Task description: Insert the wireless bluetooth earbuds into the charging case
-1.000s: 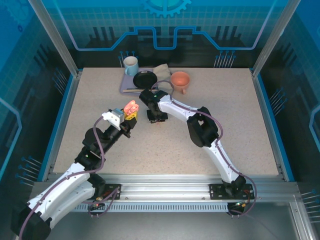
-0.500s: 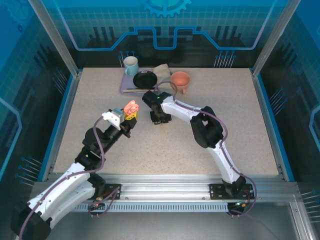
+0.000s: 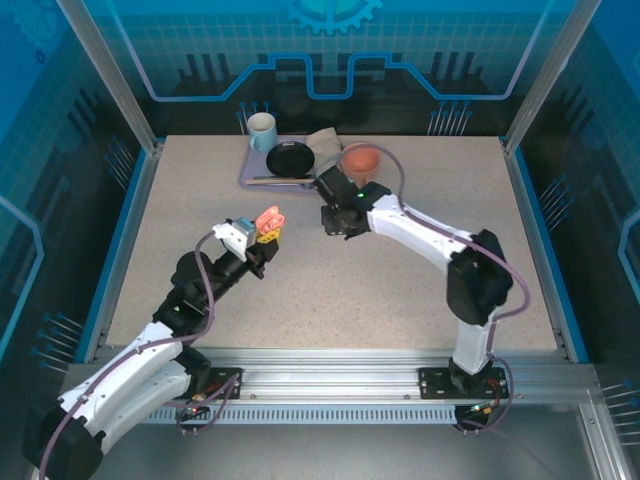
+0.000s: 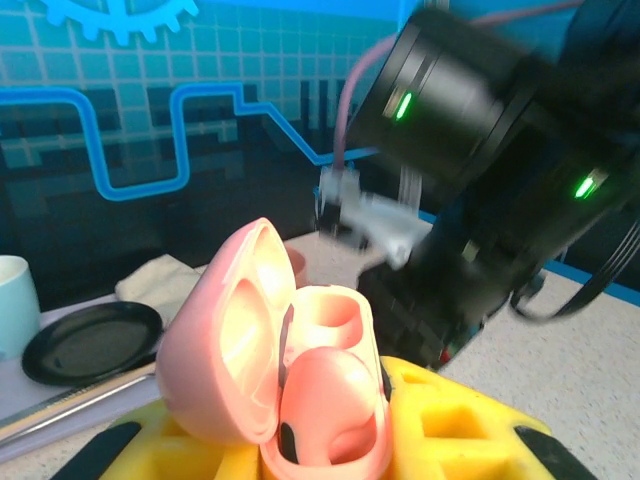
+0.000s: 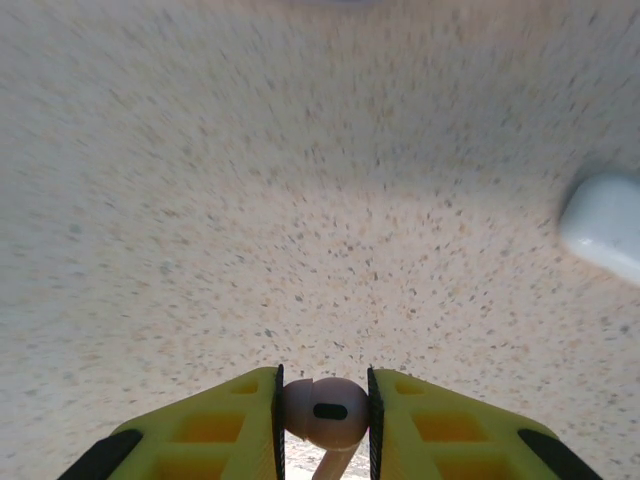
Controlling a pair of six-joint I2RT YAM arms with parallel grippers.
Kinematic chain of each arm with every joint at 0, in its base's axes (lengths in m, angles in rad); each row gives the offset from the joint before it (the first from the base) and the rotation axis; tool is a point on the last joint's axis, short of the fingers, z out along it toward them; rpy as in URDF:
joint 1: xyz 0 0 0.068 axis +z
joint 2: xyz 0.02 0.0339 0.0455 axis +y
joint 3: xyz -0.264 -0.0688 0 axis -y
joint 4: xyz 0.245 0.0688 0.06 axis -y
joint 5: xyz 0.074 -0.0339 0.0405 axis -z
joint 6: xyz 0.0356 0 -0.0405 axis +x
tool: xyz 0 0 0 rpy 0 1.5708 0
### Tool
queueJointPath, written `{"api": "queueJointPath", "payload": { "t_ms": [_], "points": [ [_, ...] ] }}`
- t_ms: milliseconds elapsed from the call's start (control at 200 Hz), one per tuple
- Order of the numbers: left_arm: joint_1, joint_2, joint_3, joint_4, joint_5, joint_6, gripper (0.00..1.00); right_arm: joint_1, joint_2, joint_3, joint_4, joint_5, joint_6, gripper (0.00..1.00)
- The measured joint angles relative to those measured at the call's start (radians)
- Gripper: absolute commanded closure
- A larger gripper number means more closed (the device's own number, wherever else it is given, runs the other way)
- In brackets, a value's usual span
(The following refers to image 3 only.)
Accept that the pink earbud charging case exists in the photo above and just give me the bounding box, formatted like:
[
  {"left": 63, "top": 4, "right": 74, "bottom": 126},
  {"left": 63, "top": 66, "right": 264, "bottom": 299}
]
[{"left": 255, "top": 205, "right": 287, "bottom": 235}]

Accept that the terracotta bowl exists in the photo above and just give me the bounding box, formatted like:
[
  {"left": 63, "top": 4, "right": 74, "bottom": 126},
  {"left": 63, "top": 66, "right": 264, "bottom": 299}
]
[{"left": 340, "top": 142, "right": 382, "bottom": 185}]

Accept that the wooden chopstick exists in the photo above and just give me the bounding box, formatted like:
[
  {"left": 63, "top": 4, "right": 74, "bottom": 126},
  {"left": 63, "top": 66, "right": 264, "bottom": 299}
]
[{"left": 245, "top": 178, "right": 307, "bottom": 188}]

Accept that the grey folded cloth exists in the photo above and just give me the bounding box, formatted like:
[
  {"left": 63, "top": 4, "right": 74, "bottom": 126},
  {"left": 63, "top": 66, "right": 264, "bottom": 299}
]
[{"left": 305, "top": 127, "right": 347, "bottom": 182}]

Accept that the black round plate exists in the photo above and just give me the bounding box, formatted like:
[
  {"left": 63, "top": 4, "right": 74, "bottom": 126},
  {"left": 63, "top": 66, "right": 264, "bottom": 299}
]
[{"left": 265, "top": 140, "right": 317, "bottom": 178}]

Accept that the lavender serving tray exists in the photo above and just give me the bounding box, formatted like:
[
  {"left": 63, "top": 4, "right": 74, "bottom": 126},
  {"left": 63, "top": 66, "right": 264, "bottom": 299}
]
[{"left": 238, "top": 134, "right": 321, "bottom": 191}]

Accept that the light blue mug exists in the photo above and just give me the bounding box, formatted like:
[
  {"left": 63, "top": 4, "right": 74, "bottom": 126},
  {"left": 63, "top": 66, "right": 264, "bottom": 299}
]
[{"left": 247, "top": 112, "right": 279, "bottom": 153}]

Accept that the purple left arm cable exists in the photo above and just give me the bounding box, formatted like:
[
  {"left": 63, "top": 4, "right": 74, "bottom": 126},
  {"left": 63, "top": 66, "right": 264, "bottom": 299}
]
[{"left": 39, "top": 230, "right": 245, "bottom": 471}]

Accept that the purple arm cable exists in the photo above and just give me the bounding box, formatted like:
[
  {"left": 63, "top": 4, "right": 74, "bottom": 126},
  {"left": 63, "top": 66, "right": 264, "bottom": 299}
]
[
  {"left": 339, "top": 144, "right": 531, "bottom": 436},
  {"left": 39, "top": 230, "right": 245, "bottom": 471}
]

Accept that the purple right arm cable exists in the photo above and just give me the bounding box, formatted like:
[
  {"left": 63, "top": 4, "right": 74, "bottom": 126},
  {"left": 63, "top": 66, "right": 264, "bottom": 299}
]
[{"left": 339, "top": 144, "right": 531, "bottom": 436}]

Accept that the aluminium table side rail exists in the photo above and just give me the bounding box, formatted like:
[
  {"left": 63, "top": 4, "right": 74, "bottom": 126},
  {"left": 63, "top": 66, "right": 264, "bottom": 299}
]
[
  {"left": 82, "top": 142, "right": 166, "bottom": 364},
  {"left": 499, "top": 137, "right": 594, "bottom": 364}
]

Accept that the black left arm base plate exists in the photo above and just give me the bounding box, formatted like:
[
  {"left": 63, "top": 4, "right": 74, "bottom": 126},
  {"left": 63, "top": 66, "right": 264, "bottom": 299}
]
[{"left": 164, "top": 366, "right": 245, "bottom": 400}]

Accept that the aluminium front rail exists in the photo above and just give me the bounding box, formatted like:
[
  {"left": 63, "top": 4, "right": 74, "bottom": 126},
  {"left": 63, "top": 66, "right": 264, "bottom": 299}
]
[{"left": 64, "top": 347, "right": 599, "bottom": 401}]

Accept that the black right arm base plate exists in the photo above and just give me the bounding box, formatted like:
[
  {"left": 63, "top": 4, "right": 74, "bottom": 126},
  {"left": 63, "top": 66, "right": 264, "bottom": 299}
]
[{"left": 417, "top": 366, "right": 509, "bottom": 400}]

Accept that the slotted grey cable duct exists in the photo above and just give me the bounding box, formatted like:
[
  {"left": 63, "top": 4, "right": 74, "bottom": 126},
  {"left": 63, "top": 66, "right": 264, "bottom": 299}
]
[{"left": 144, "top": 405, "right": 460, "bottom": 426}]

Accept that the aluminium frame post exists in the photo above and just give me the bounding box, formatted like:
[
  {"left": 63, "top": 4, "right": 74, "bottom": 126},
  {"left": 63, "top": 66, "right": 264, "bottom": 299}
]
[
  {"left": 501, "top": 0, "right": 604, "bottom": 156},
  {"left": 53, "top": 0, "right": 166, "bottom": 156}
]

